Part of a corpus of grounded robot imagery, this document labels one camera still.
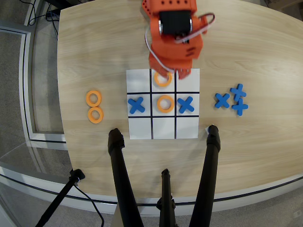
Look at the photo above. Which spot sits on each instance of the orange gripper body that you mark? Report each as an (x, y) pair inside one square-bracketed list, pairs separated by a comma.
[(177, 64)]

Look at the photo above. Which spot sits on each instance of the orange moving gripper finger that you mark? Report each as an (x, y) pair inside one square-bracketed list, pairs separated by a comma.
[(184, 73)]

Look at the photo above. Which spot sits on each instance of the orange fixed gripper finger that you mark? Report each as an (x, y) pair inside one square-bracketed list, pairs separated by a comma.
[(157, 65)]

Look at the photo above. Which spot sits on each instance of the brown cardboard box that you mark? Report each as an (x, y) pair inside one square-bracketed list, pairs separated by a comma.
[(284, 3)]

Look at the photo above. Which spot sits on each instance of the blue foam cross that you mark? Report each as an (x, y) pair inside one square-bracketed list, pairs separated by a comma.
[(222, 100), (238, 92), (240, 107), (136, 105), (185, 105)]

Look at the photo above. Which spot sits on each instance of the white tic-tac-toe board sheet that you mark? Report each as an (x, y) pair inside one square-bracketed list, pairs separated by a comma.
[(163, 118)]

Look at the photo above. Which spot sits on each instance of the small white tag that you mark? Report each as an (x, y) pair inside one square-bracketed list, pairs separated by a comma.
[(206, 130)]

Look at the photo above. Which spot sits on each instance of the black tripod leg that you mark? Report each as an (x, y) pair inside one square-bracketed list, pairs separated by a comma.
[(123, 175), (208, 170)]

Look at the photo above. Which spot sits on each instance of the black tripod centre column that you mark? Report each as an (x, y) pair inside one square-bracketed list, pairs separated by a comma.
[(166, 201)]

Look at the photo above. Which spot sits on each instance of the thin black stand pole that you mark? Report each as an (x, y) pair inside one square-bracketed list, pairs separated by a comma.
[(59, 198)]

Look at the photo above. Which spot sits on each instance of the grey metal floor frame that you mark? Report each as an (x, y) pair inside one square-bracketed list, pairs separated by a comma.
[(26, 82)]

